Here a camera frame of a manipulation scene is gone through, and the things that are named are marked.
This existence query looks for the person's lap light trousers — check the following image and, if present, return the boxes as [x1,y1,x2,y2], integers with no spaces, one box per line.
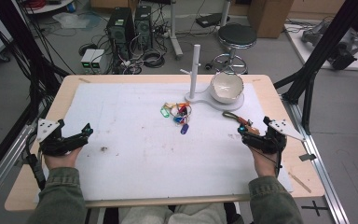
[117,202,237,224]

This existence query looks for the orange key strap with clip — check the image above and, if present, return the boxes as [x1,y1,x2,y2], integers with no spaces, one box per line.
[222,110,261,135]

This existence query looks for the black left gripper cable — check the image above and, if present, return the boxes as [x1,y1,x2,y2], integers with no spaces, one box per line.
[25,132,47,191]

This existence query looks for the black metal frame post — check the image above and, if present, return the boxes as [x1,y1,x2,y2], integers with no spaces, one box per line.
[0,0,71,125]
[273,0,358,135]

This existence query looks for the grey tape piece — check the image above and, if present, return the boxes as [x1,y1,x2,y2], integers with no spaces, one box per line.
[298,153,318,162]

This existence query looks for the white metal table leg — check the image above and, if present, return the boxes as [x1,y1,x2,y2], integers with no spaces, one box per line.
[167,0,185,61]

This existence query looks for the coil of black cables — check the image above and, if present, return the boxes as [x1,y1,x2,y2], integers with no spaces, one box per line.
[142,49,167,69]

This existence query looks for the thin wooden stick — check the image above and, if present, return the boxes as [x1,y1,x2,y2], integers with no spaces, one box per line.
[287,171,312,194]

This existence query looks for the black tape cross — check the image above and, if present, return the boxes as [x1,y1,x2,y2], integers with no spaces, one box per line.
[301,200,329,217]

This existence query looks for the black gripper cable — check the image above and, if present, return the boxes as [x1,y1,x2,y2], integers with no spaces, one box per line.
[25,132,47,191]
[251,146,284,179]

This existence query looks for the black round stool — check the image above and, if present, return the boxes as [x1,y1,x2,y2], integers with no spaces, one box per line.
[213,23,258,75]

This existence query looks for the aluminium rail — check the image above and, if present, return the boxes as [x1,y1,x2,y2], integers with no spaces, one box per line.
[281,92,351,224]
[0,124,39,213]

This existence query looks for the round white table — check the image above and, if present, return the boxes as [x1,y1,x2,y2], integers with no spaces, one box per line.
[21,0,76,15]

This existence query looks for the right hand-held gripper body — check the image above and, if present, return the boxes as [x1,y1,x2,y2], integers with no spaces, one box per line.
[251,116,306,155]

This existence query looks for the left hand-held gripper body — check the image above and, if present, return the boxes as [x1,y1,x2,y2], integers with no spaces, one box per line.
[36,119,82,156]

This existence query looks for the white key stand with pegs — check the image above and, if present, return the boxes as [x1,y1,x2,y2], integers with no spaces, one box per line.
[180,44,245,112]

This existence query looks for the white bowl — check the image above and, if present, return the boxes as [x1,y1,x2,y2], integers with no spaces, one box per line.
[210,72,245,105]

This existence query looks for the white power supply box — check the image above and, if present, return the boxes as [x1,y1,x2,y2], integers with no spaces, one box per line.
[80,49,97,75]
[89,49,107,75]

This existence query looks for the white platform board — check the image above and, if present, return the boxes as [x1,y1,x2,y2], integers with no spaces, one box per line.
[283,22,358,73]

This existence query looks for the person's left hand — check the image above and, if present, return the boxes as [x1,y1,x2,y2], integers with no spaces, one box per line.
[44,147,83,171]

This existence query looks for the black flat device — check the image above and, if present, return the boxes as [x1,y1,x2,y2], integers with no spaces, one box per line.
[195,12,231,28]

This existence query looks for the black computer tower green sticker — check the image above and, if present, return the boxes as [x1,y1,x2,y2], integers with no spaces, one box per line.
[106,7,137,62]

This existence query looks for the wooden table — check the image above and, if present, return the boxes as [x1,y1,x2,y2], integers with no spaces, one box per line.
[4,74,325,213]

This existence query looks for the bunch of coloured key tags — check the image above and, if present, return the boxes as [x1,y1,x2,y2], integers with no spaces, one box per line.
[159,102,194,135]

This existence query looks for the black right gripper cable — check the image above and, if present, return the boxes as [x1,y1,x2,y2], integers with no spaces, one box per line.
[251,146,284,179]

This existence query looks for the cardboard box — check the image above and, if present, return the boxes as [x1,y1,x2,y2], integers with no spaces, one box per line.
[247,0,295,39]

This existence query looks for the clear plastic bag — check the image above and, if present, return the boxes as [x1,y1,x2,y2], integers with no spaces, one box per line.
[52,12,103,32]

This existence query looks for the grey machine on platform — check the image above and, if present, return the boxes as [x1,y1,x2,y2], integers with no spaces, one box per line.
[301,21,358,71]

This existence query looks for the person's right hand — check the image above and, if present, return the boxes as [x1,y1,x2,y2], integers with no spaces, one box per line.
[250,148,281,178]

